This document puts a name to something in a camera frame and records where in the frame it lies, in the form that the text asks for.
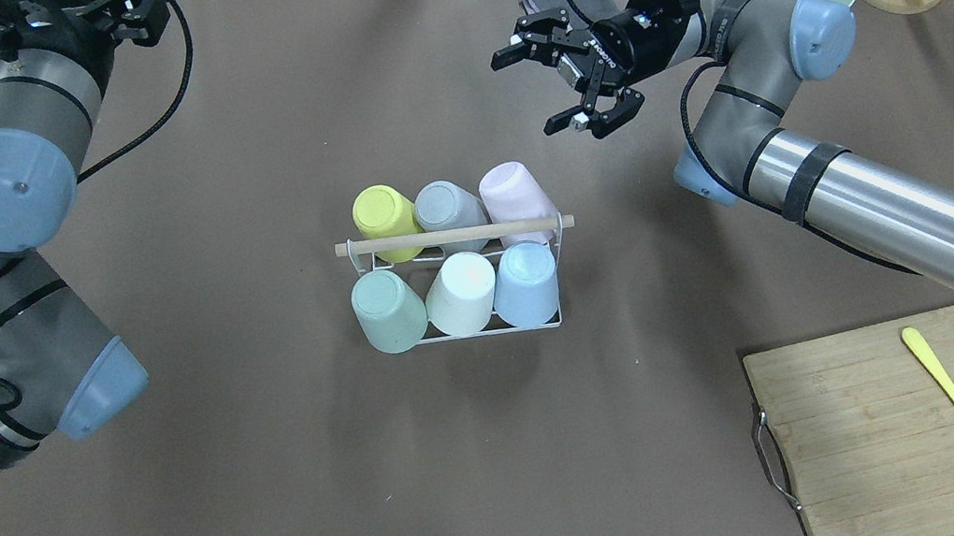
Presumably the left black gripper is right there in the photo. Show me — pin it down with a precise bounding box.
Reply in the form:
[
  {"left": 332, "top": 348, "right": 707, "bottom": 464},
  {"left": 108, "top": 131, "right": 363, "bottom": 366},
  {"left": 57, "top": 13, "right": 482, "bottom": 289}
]
[{"left": 0, "top": 0, "right": 170, "bottom": 80}]

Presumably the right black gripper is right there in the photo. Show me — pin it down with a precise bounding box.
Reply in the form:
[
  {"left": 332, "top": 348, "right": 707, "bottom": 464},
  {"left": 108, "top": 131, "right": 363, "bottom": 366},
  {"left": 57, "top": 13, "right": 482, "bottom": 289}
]
[{"left": 490, "top": 0, "right": 704, "bottom": 139}]

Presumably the pink plastic cup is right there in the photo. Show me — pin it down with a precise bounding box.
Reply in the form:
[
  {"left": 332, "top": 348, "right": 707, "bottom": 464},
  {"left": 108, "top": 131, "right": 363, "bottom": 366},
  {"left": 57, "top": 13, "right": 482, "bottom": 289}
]
[{"left": 478, "top": 160, "right": 559, "bottom": 224}]

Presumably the green plastic cup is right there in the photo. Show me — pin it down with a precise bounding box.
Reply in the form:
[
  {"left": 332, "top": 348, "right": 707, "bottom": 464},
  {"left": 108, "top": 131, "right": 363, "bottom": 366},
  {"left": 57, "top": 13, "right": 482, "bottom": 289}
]
[{"left": 350, "top": 269, "right": 428, "bottom": 354}]

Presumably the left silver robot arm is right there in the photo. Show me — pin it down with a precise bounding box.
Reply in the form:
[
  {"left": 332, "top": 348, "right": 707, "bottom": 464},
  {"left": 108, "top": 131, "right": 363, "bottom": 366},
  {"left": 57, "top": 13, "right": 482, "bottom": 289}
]
[{"left": 0, "top": 0, "right": 180, "bottom": 471}]

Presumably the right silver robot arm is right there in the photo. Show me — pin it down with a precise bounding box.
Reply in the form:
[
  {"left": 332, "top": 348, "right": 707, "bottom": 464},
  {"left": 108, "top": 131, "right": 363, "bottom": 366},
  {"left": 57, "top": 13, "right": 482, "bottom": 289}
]
[{"left": 490, "top": 0, "right": 954, "bottom": 290}]

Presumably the grey plastic cup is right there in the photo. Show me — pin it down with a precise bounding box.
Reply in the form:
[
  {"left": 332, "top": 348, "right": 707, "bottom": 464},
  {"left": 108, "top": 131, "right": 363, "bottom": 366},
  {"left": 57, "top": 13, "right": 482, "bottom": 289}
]
[{"left": 413, "top": 180, "right": 489, "bottom": 232}]

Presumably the yellow plastic cup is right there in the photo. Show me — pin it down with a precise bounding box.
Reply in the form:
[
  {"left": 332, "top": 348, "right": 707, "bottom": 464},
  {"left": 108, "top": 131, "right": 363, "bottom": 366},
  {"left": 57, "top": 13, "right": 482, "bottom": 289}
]
[{"left": 351, "top": 184, "right": 424, "bottom": 240}]

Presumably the light blue plastic cup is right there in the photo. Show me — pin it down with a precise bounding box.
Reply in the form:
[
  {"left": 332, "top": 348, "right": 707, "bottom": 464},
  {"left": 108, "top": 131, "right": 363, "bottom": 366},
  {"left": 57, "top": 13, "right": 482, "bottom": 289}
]
[{"left": 494, "top": 241, "right": 559, "bottom": 327}]

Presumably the cream plastic cup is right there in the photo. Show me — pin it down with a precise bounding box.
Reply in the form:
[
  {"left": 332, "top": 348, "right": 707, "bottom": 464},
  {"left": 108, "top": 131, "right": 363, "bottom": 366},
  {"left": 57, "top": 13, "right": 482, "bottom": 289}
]
[{"left": 426, "top": 252, "right": 496, "bottom": 337}]

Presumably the white cup holder rack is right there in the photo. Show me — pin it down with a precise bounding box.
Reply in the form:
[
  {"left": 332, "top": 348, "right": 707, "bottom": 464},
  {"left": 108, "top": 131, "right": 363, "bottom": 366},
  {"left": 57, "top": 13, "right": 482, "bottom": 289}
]
[{"left": 334, "top": 212, "right": 577, "bottom": 354}]

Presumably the bamboo cutting board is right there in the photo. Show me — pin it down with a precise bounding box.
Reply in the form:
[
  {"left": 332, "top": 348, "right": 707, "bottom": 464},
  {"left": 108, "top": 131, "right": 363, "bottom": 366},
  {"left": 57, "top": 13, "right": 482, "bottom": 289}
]
[{"left": 743, "top": 306, "right": 954, "bottom": 536}]

